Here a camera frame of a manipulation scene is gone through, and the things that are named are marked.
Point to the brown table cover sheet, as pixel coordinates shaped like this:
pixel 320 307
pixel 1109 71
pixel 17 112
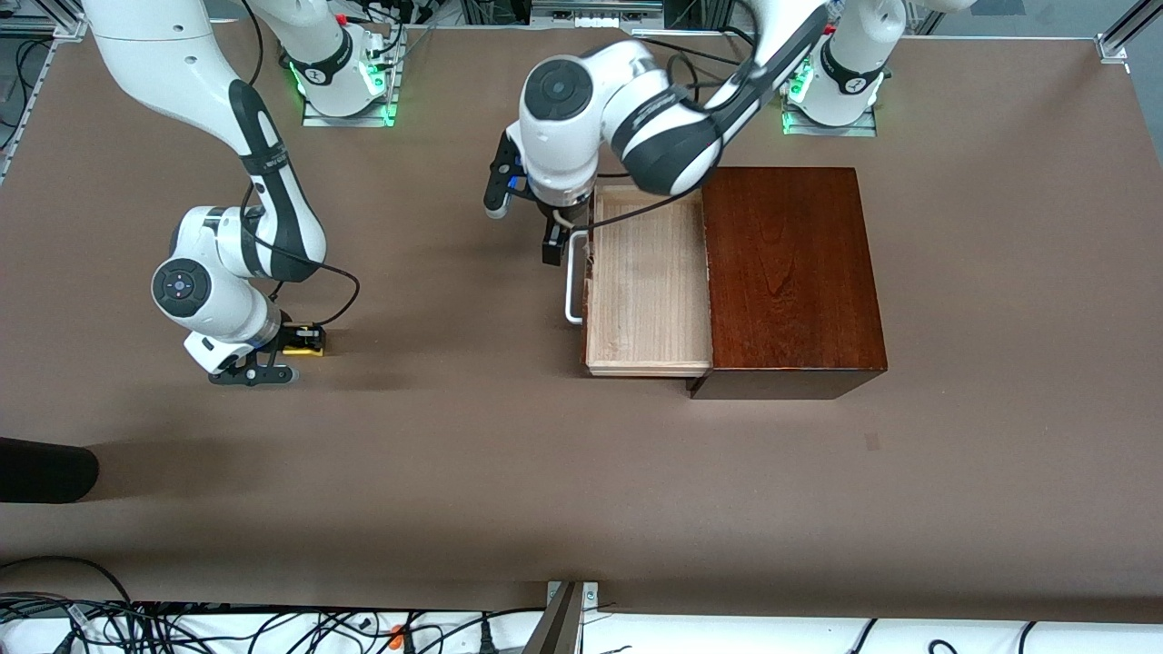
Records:
pixel 454 454

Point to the dark brown wooden cabinet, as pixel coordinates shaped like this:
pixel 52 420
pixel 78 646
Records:
pixel 790 272

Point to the dark metal post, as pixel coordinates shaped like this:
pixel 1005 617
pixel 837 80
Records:
pixel 554 627

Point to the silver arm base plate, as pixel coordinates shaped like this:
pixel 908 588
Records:
pixel 827 130
pixel 350 121

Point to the silver corner bracket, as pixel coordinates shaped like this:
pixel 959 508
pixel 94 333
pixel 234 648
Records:
pixel 591 595

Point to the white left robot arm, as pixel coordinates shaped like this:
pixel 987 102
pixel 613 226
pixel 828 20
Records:
pixel 654 118

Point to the aluminium frame rail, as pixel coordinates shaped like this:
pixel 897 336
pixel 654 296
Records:
pixel 65 27
pixel 1127 32

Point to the light wood drawer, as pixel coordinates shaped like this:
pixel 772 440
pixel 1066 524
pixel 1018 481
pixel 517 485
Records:
pixel 645 291

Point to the white power strip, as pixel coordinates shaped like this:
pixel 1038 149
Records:
pixel 595 14

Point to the yellow cube block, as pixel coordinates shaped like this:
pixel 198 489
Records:
pixel 300 351

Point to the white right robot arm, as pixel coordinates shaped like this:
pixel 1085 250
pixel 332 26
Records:
pixel 273 191

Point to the black cylindrical object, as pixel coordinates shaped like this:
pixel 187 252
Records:
pixel 45 470

